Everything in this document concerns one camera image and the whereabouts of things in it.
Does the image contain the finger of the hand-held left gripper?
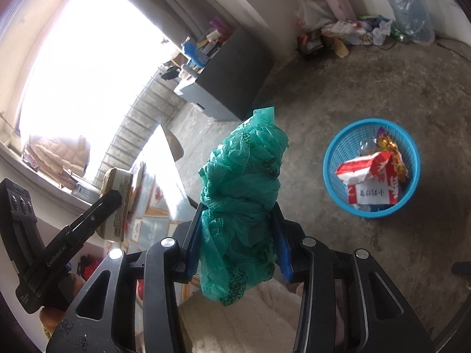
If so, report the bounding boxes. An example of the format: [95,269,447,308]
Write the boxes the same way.
[66,190,123,244]

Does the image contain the blue plastic basket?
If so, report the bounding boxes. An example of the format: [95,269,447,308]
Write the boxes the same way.
[323,118,421,219]

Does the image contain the large clear water jug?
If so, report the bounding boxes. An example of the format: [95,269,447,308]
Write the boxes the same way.
[382,0,435,45]

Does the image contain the white plastic bag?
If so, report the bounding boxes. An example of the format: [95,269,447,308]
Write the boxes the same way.
[294,0,335,30]

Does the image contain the green plastic bag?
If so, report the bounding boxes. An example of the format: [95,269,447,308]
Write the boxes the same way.
[198,106,289,307]

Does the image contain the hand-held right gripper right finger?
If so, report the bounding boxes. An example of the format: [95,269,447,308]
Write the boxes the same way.
[270,204,435,353]

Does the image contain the gold snack wrapper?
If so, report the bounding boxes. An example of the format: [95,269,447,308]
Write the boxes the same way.
[375,127,410,184]

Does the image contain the yellow food box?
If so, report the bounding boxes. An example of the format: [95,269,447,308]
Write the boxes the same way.
[96,167,134,242]

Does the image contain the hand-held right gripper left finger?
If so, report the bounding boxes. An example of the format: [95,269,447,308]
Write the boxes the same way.
[46,202,205,353]

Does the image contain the fruit print tablecloth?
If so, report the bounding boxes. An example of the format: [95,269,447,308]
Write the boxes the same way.
[125,124,201,302]

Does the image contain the pile of bags and wrappers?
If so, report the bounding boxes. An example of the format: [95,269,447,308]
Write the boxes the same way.
[298,15,405,59]

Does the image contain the person's left hand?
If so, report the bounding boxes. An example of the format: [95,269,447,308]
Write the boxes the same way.
[40,274,86,333]

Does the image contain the blue detergent bottle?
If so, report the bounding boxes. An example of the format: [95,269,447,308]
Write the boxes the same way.
[181,41,208,67]

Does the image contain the beige quilted coat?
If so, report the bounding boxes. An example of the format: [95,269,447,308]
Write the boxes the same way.
[27,134,91,177]

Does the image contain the grey cabinet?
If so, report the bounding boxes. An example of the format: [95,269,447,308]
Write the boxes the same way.
[174,26,275,122]

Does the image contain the red hanging clothes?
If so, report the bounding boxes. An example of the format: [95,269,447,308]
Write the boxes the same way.
[79,255,102,280]

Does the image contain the white and red candy bag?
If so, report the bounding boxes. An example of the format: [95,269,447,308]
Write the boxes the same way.
[336,151,402,207]

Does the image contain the grey balcony railing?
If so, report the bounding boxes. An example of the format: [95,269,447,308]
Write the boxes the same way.
[97,70,192,188]

